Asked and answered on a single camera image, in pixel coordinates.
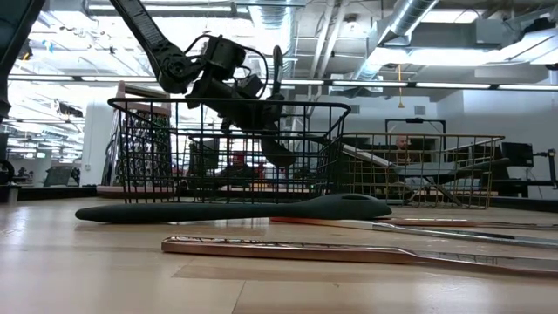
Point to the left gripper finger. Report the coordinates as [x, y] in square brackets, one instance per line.
[281, 152]

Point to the black utensil with silver band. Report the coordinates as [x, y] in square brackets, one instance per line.
[277, 70]

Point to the copper cutlery piece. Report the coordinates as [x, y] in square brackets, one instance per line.
[283, 252]

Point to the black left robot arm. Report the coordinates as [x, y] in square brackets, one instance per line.
[144, 30]

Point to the person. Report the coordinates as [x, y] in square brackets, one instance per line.
[403, 146]

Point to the yellow hanging pendant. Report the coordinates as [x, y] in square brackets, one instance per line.
[399, 104]

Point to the long ceiling light strip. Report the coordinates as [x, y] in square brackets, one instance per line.
[453, 85]

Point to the small black monitor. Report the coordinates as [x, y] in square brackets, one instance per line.
[518, 154]

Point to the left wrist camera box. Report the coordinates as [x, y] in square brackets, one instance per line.
[252, 86]

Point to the silver ventilation duct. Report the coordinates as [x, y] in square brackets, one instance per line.
[405, 17]
[266, 17]

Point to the black gantry frame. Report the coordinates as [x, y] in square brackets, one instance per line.
[414, 120]

